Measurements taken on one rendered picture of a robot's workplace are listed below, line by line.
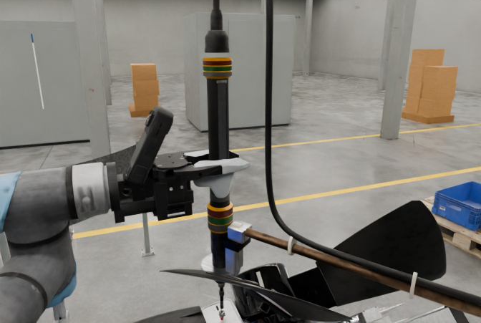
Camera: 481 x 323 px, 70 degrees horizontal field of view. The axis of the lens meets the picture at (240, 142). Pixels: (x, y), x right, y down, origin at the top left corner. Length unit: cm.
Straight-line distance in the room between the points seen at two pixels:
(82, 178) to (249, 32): 649
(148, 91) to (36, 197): 816
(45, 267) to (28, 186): 11
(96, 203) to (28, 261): 11
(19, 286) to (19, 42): 619
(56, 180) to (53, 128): 619
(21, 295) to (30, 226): 8
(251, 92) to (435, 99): 408
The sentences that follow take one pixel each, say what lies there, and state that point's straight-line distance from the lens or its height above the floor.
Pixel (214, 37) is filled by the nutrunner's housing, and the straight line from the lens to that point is 51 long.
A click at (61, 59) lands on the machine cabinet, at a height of 145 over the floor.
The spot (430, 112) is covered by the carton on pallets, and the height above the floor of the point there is 25.
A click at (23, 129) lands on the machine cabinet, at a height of 32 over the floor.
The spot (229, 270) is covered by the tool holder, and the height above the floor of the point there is 131.
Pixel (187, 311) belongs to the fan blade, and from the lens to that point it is 75.
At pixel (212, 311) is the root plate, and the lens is 74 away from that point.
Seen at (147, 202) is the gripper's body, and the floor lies 146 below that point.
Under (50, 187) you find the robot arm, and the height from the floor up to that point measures 150.
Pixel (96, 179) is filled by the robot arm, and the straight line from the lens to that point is 50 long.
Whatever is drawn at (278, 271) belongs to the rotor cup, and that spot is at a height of 126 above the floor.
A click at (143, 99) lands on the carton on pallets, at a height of 40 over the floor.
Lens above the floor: 168
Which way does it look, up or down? 16 degrees down
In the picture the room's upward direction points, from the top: straight up
